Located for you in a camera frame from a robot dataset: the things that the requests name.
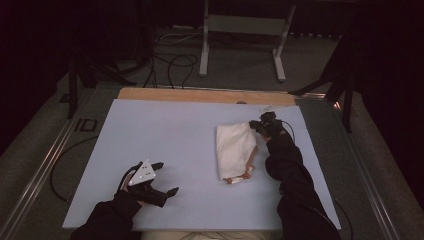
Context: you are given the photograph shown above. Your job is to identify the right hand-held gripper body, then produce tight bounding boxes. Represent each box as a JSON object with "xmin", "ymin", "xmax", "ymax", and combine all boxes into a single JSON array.
[{"xmin": 257, "ymin": 105, "xmax": 285, "ymax": 136}]

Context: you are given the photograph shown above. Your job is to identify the right hand-held gripper black cable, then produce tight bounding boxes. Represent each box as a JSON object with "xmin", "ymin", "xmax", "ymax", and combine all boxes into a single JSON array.
[{"xmin": 280, "ymin": 119, "xmax": 297, "ymax": 142}]

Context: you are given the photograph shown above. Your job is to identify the thin black cable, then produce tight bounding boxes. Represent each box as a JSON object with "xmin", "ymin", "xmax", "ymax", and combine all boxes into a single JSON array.
[{"xmin": 332, "ymin": 197, "xmax": 355, "ymax": 240}]

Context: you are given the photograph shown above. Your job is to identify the white floor cable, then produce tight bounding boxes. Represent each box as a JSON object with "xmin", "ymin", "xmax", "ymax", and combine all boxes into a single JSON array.
[{"xmin": 154, "ymin": 29, "xmax": 205, "ymax": 46}]

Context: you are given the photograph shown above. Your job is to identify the hand-held gripper black cable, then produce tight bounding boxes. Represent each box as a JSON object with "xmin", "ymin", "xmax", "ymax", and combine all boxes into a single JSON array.
[
  {"xmin": 280, "ymin": 119, "xmax": 297, "ymax": 142},
  {"xmin": 117, "ymin": 161, "xmax": 143, "ymax": 192}
]

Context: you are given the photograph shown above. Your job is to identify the black looped floor cable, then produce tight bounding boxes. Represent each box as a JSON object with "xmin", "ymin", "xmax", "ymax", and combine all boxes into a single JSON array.
[{"xmin": 165, "ymin": 54, "xmax": 200, "ymax": 90}]

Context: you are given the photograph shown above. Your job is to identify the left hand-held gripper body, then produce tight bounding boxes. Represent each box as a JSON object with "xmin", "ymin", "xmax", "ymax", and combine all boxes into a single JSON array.
[{"xmin": 127, "ymin": 158, "xmax": 168, "ymax": 208}]

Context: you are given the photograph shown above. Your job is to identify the left hand-held gripper black cable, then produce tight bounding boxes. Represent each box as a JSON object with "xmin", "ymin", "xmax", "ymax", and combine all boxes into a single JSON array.
[{"xmin": 117, "ymin": 161, "xmax": 143, "ymax": 192}]

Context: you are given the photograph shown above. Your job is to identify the white metal stand frame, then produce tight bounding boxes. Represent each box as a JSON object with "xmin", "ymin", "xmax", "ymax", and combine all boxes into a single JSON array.
[{"xmin": 198, "ymin": 0, "xmax": 297, "ymax": 83}]

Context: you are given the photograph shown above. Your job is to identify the long black floor cable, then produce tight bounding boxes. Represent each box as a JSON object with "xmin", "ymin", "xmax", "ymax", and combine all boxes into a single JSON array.
[{"xmin": 49, "ymin": 134, "xmax": 100, "ymax": 205}]

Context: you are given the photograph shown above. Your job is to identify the person's right hand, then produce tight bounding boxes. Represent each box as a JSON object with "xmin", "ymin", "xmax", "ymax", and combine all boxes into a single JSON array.
[{"xmin": 264, "ymin": 129, "xmax": 290, "ymax": 143}]

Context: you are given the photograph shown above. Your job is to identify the cream baby bodysuit brown trim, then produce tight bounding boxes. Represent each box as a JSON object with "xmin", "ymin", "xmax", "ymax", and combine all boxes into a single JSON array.
[{"xmin": 215, "ymin": 121, "xmax": 260, "ymax": 185}]

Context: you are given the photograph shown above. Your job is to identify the aluminium rail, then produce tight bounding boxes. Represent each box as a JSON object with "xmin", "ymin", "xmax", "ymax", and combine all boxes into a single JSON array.
[
  {"xmin": 332, "ymin": 99, "xmax": 403, "ymax": 240},
  {"xmin": 0, "ymin": 89, "xmax": 98, "ymax": 240}
]

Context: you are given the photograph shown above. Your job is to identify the light blue mat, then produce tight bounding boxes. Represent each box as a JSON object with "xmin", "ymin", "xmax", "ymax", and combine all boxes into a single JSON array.
[{"xmin": 62, "ymin": 98, "xmax": 342, "ymax": 232}]

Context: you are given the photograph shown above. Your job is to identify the person's left hand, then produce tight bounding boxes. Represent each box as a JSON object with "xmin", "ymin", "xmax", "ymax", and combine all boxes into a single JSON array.
[{"xmin": 116, "ymin": 185, "xmax": 148, "ymax": 207}]

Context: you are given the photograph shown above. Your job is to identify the black tripod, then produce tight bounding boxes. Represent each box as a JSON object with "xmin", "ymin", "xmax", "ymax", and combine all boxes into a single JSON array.
[
  {"xmin": 65, "ymin": 49, "xmax": 138, "ymax": 120},
  {"xmin": 289, "ymin": 33, "xmax": 355, "ymax": 134}
]

